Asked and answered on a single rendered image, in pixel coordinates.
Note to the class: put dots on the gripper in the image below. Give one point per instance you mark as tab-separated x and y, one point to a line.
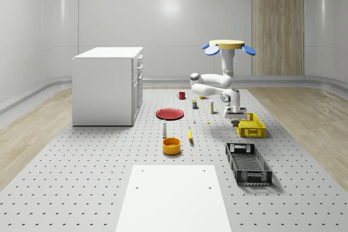
228	113

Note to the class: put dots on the grey cube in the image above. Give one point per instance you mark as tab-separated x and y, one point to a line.
235	124

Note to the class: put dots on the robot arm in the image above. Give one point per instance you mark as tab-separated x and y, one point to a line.
227	63

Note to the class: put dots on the yellow basket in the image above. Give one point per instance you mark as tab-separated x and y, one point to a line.
251	131

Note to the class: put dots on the flat-sided can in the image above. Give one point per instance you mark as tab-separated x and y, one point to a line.
194	105

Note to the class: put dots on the banana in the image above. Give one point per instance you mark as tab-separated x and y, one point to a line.
190	134

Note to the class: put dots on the red mug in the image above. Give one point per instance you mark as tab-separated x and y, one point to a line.
182	96

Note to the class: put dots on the red plate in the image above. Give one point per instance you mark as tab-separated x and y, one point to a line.
170	113

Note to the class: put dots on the small white bottle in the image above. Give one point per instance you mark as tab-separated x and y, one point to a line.
164	131

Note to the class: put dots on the yellow bowl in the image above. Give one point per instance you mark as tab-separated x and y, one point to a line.
171	149

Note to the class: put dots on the dark grey basket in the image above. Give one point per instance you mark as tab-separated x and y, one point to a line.
253	179

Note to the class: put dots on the white board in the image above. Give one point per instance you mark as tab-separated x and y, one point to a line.
174	202

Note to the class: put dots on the white cabinet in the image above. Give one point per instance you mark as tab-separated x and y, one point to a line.
103	93

